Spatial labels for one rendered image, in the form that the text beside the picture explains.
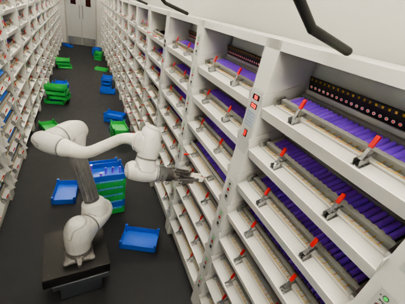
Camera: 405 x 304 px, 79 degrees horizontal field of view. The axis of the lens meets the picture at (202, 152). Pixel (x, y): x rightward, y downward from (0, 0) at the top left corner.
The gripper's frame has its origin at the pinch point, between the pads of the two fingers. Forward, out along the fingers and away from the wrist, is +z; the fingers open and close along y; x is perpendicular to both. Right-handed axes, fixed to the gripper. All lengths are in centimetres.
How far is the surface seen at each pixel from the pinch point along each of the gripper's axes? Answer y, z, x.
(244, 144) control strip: 24.4, -1.3, 35.9
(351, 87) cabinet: 46, 12, 74
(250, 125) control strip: 25, -3, 45
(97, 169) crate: -96, -36, -65
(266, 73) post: 24, -7, 67
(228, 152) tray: 5.1, 8.6, 21.3
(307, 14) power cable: 50, -26, 83
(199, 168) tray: -12.6, 8.0, -1.4
